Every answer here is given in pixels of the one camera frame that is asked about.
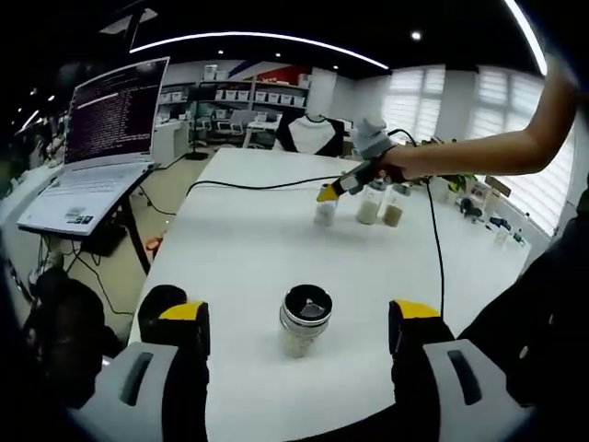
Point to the person's dark clothing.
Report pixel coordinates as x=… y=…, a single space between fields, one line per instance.
x=543 y=313

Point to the ceiling air conditioner unit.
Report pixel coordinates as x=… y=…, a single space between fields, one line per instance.
x=129 y=20

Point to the tall seasoning bottle beige powder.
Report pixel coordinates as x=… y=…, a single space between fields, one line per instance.
x=368 y=212

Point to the shelf with white bins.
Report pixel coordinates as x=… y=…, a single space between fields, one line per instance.
x=257 y=92

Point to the black chair back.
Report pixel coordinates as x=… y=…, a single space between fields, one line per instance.
x=156 y=308

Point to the small seasoning bottle white powder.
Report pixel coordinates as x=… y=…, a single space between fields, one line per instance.
x=324 y=214

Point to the wooden sign board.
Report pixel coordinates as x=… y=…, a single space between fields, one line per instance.
x=499 y=186

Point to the person's right hand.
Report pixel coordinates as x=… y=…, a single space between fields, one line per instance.
x=398 y=163

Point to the black and white shirt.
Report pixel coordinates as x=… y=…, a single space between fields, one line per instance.
x=310 y=136

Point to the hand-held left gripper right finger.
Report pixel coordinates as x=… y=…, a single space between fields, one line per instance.
x=419 y=396

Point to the grey plush toy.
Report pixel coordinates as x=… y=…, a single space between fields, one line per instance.
x=471 y=209

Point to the small seasoning bottle beige powder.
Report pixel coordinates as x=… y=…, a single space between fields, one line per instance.
x=303 y=340

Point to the green potted plant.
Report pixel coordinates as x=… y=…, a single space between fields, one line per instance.
x=453 y=182

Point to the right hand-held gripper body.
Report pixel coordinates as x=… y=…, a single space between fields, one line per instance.
x=373 y=138

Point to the small clear plastic bottle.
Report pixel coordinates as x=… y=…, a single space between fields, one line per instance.
x=501 y=236

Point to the tall seasoning bottle brown powder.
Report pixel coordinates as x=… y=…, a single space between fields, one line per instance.
x=393 y=214

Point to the ceiling light strip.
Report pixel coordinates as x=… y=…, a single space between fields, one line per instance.
x=257 y=39
x=529 y=37

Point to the window with white blinds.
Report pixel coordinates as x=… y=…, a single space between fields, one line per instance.
x=497 y=106

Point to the white laptop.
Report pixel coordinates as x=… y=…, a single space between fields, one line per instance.
x=110 y=115

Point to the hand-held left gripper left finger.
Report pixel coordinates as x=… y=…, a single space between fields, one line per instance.
x=184 y=391

